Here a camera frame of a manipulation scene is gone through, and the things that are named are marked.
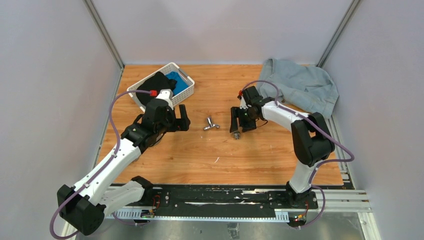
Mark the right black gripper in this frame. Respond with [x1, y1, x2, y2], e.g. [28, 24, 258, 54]
[230, 107, 259, 134]

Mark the steel threaded pipe fitting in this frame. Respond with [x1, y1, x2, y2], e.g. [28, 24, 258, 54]
[231, 131, 241, 140]

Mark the chrome water faucet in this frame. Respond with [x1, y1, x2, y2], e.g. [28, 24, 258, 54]
[203, 116, 221, 131]

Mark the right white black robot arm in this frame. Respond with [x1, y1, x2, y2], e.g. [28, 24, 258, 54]
[229, 86, 335, 209]

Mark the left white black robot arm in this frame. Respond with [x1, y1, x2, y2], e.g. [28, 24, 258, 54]
[50, 98, 191, 236]

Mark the blue cloth in basket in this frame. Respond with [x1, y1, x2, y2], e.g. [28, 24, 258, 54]
[165, 71, 189, 95]

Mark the black cloth in basket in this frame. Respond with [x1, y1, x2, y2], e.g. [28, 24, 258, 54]
[135, 71, 177, 106]

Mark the grey-blue denim garment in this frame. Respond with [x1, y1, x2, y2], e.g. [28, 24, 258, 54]
[256, 58, 339, 119]

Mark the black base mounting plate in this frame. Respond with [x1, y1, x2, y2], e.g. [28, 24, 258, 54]
[127, 184, 318, 222]

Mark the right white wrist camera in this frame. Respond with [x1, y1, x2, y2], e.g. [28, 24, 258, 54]
[239, 97, 249, 110]

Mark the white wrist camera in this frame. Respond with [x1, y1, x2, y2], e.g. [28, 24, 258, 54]
[156, 89, 174, 110]
[239, 97, 249, 110]

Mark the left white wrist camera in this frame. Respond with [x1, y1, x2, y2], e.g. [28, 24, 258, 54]
[156, 89, 174, 110]

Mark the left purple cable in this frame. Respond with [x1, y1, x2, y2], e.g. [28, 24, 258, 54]
[49, 89, 157, 240]

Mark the purple cable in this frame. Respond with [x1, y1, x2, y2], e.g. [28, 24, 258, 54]
[239, 80, 355, 230]
[49, 89, 157, 240]

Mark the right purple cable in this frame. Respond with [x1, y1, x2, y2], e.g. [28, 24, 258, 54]
[239, 80, 355, 230]

